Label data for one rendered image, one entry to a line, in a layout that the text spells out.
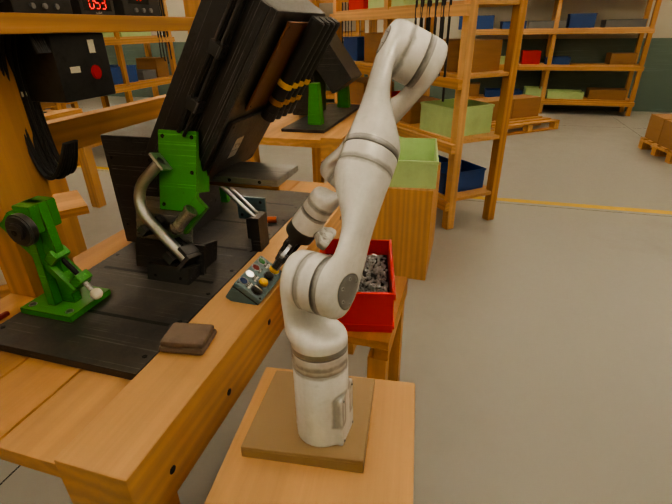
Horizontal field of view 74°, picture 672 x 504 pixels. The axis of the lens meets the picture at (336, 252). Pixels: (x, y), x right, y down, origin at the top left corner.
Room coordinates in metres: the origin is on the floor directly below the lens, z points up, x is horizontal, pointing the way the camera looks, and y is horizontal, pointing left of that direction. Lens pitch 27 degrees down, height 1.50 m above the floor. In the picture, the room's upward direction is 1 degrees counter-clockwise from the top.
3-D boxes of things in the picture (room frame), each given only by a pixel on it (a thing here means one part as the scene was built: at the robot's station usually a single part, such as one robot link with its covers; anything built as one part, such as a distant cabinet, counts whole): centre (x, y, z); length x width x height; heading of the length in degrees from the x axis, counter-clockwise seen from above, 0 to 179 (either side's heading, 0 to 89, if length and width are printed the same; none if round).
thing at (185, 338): (0.77, 0.32, 0.91); 0.10 x 0.08 x 0.03; 81
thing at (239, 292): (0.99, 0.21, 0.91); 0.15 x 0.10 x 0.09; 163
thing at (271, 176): (1.30, 0.32, 1.11); 0.39 x 0.16 x 0.03; 73
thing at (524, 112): (7.29, -2.87, 0.22); 1.20 x 0.80 x 0.44; 113
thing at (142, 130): (1.40, 0.54, 1.07); 0.30 x 0.18 x 0.34; 163
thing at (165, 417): (1.18, 0.17, 0.82); 1.50 x 0.14 x 0.15; 163
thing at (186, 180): (1.17, 0.40, 1.17); 0.13 x 0.12 x 0.20; 163
